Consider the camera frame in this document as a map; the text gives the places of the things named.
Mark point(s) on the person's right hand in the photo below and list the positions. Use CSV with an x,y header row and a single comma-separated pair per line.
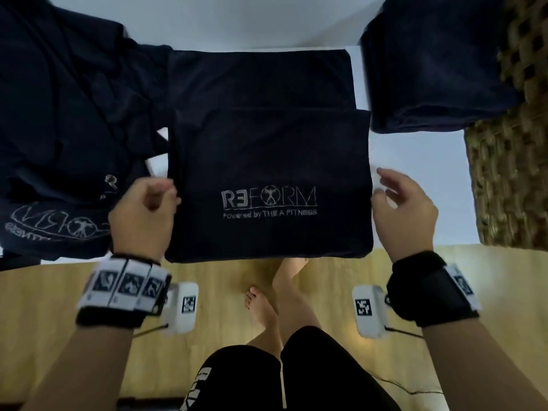
x,y
411,222

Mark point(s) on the person's left hand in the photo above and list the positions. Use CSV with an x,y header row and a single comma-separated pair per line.
x,y
135,222

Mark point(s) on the person's right thumb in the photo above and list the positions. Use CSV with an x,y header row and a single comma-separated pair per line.
x,y
377,205

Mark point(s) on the person's left fingers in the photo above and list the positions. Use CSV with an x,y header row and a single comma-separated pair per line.
x,y
165,194

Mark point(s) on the person's left forearm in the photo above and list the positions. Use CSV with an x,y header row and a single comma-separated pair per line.
x,y
81,372

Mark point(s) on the person's right forearm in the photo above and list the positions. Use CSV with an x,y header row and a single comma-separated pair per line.
x,y
479,363

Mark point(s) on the black wristband with marker tag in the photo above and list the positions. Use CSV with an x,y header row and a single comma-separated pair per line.
x,y
428,291

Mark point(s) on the white marker-tagged wristband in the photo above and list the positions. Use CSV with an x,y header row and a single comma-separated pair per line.
x,y
122,291

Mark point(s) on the folded dark printed t-shirt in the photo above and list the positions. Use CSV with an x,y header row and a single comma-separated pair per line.
x,y
269,166

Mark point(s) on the person's right leg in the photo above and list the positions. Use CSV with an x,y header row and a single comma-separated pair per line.
x,y
293,291

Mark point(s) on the person's leg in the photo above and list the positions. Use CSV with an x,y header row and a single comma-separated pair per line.
x,y
293,291
263,321

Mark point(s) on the heap of dark t-shirts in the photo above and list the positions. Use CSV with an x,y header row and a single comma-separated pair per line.
x,y
64,115

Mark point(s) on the brown woven wicker basket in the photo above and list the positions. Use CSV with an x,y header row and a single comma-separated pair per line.
x,y
509,179

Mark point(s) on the stack of folded dark t-shirts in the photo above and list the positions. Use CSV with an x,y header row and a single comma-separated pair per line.
x,y
432,68

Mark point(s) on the person's left leg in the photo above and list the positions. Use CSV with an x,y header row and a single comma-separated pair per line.
x,y
263,321

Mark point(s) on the black shorts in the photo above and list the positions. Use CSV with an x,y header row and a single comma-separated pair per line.
x,y
308,376

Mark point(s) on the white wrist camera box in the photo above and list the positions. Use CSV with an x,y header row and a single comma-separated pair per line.
x,y
368,312
184,310

